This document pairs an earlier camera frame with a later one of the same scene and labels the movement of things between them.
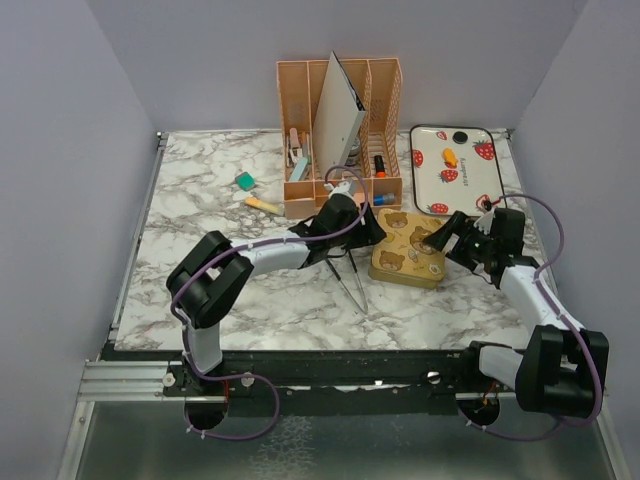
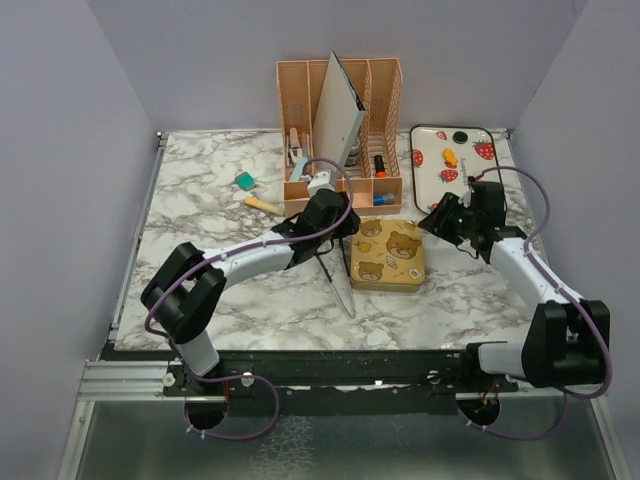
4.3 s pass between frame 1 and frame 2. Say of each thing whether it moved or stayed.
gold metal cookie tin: moved
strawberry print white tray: stayed
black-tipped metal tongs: moved
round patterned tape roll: stayed
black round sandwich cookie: stayed
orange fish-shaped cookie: stayed
